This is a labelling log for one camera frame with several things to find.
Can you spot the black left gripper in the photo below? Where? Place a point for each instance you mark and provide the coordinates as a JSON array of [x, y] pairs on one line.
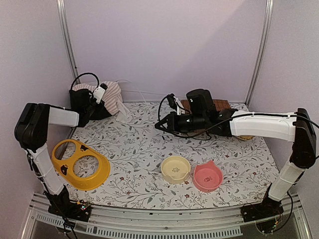
[[100, 108]]

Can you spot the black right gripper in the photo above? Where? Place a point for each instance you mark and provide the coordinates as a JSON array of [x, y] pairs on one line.
[[172, 126]]

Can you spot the pink striped pet tent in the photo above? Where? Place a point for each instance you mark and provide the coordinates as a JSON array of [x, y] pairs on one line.
[[112, 100]]

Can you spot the white tent pole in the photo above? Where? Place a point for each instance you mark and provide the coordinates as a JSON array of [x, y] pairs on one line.
[[132, 93]]

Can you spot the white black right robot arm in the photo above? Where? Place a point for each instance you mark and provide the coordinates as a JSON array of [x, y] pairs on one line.
[[295, 127]]

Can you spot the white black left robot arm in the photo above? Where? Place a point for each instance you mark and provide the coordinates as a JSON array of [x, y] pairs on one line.
[[31, 132]]

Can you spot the cream pet bowl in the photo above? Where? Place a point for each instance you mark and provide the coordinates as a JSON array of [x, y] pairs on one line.
[[175, 169]]

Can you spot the pink pet bowl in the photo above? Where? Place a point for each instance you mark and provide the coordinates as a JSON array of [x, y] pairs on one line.
[[207, 177]]

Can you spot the brown woven mat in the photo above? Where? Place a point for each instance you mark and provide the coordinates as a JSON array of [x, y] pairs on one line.
[[221, 104]]

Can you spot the yellow double bowl holder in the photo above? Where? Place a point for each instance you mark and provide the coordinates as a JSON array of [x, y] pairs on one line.
[[81, 166]]

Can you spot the yellow bamboo mat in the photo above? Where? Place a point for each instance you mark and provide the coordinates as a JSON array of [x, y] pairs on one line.
[[245, 137]]

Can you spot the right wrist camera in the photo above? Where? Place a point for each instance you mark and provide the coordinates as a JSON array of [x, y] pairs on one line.
[[175, 104]]

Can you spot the left aluminium frame post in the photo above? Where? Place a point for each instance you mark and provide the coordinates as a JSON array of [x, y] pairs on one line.
[[67, 37]]

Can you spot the aluminium frame post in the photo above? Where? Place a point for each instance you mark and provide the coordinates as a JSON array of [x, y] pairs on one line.
[[261, 51], [67, 37]]

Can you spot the aluminium front rail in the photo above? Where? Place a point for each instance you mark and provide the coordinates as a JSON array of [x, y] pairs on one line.
[[124, 223]]

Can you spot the right aluminium frame post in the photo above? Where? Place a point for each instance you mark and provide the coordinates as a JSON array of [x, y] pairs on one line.
[[261, 51]]

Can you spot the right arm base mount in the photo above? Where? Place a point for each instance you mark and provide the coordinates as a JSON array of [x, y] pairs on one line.
[[267, 208]]

